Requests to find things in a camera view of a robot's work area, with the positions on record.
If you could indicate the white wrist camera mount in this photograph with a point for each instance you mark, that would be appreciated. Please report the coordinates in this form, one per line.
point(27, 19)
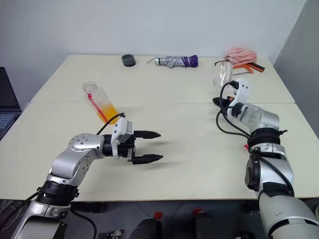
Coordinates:
point(119, 127)
point(243, 93)

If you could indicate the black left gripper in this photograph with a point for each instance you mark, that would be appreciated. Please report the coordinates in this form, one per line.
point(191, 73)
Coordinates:
point(123, 149)

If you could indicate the grey partition panel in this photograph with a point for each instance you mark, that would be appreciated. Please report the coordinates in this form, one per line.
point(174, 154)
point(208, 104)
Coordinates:
point(304, 62)

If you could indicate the folded silver purple umbrella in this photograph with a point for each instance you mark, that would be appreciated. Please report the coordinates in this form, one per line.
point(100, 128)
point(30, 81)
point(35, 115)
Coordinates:
point(174, 61)

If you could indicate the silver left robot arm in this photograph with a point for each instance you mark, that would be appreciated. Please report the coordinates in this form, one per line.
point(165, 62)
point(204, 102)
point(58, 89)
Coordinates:
point(82, 147)

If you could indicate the clear wine glass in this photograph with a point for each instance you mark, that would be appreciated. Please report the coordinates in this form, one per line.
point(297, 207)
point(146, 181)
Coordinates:
point(223, 74)

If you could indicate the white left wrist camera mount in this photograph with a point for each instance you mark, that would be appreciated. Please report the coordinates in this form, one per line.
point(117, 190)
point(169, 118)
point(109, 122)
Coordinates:
point(119, 127)

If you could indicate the red square tab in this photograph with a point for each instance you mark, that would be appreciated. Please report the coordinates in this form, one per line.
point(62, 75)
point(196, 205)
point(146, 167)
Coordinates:
point(158, 215)
point(198, 211)

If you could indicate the pink towel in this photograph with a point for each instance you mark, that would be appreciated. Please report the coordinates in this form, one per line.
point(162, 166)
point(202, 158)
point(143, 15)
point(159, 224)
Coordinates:
point(241, 56)

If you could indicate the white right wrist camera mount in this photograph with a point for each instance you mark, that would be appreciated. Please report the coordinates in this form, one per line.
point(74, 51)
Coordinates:
point(243, 93)

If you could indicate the dark laptop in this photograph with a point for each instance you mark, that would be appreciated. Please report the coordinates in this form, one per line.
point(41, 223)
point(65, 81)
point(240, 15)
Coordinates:
point(7, 104)

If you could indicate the orange juice plastic bottle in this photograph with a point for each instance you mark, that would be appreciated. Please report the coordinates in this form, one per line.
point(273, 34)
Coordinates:
point(109, 112)

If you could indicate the orange hacksaw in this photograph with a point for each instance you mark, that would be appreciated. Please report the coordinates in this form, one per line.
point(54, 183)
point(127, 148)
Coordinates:
point(246, 67)

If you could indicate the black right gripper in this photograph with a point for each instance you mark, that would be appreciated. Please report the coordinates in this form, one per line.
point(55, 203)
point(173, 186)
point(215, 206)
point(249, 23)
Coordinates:
point(228, 102)

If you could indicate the dark rounded shape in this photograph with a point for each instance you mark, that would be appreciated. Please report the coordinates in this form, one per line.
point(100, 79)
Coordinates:
point(148, 230)

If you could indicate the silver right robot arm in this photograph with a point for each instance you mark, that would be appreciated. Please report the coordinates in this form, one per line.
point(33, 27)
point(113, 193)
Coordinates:
point(264, 117)

